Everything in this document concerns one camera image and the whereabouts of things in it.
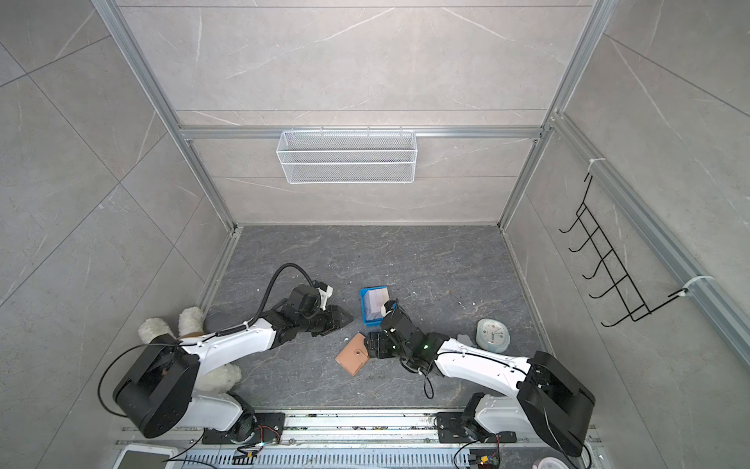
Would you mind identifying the white tablet device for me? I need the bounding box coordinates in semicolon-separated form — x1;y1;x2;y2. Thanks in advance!
112;444;179;469

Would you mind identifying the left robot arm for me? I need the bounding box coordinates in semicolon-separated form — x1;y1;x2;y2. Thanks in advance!
112;283;353;443

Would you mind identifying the stack of white cards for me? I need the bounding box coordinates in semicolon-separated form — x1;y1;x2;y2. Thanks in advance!
363;286;390;322

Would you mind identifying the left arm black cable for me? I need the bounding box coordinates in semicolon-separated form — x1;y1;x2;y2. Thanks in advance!
248;262;318;326

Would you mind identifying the white round alarm clock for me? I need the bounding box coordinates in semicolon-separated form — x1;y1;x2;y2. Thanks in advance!
476;319;511;354

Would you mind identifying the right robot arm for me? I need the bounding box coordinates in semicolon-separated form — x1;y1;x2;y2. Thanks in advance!
364;301;596;460

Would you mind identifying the blue plastic card tray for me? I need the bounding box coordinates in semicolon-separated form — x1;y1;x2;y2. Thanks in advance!
359;285;390;328

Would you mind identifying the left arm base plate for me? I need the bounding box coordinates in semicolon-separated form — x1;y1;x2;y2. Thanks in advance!
201;412;286;446

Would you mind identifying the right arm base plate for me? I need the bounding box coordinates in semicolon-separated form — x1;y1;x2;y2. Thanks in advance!
434;412;519;444

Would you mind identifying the black wire hook rack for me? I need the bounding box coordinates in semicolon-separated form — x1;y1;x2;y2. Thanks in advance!
558;173;689;328

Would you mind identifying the tan leather card holder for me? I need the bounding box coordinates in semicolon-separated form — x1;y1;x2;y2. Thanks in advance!
336;333;369;376

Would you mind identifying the white wire mesh basket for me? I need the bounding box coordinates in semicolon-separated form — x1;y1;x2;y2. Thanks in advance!
277;129;418;185

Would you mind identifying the white teddy bear brown shirt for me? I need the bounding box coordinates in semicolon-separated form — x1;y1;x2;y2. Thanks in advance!
138;307;242;394

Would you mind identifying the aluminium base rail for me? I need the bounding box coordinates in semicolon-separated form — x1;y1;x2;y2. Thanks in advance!
113;408;602;449

